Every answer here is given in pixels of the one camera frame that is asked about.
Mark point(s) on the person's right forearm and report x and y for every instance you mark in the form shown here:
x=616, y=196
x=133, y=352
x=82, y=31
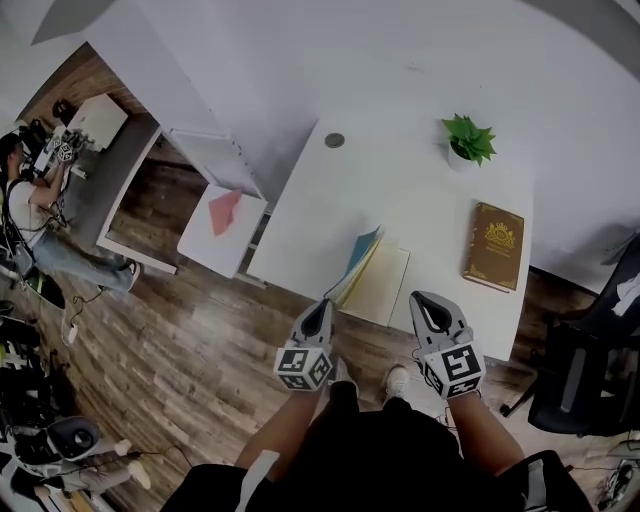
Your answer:
x=485, y=435

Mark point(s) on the grey desk white frame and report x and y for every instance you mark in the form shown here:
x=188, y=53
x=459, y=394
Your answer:
x=107, y=190

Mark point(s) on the blue-covered book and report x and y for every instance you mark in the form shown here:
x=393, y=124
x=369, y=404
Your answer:
x=375, y=285

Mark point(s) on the black equipment pile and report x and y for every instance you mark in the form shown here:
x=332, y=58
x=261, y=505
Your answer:
x=20, y=375

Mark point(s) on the red folded paper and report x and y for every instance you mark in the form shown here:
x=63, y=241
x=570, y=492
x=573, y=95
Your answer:
x=225, y=212

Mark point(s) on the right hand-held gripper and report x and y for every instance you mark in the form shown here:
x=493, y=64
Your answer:
x=455, y=370

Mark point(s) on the white and black device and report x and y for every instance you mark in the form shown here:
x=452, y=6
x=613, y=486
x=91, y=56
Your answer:
x=75, y=440

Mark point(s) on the white side table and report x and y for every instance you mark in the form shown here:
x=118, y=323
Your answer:
x=220, y=250

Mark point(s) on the person's left forearm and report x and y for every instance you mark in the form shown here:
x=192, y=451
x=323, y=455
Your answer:
x=280, y=430

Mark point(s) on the white cloth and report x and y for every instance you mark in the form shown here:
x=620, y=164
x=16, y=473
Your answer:
x=627, y=295

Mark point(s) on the white power strip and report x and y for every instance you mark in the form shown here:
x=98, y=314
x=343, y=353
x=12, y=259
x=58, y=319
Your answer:
x=71, y=332

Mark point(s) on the person's black clothing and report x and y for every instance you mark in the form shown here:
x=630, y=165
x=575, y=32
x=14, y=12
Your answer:
x=375, y=460

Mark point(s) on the white box appliance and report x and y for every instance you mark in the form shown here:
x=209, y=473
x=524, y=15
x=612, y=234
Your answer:
x=100, y=117

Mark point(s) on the brown hardcover book gold print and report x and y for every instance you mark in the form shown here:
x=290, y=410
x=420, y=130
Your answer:
x=495, y=247

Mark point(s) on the potted green plant white pot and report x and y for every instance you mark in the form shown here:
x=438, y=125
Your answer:
x=467, y=142

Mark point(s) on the black office chair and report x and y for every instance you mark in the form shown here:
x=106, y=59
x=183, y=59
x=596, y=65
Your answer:
x=585, y=370

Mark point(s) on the black green bag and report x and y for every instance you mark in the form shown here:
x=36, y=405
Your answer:
x=45, y=290

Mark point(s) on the person's white left shoe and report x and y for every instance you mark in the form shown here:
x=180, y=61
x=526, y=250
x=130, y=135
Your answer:
x=344, y=372

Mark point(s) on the person's white shoe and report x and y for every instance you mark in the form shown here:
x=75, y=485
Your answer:
x=344, y=372
x=397, y=380

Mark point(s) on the round grey desk grommet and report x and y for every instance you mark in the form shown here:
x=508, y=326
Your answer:
x=334, y=140

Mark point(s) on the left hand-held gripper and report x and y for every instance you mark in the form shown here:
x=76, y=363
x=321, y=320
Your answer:
x=302, y=367

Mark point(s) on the white shelf unit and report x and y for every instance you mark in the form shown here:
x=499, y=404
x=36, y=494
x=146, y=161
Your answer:
x=215, y=155

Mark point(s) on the person's white right shoe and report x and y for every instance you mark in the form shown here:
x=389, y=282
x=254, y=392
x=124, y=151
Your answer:
x=397, y=380

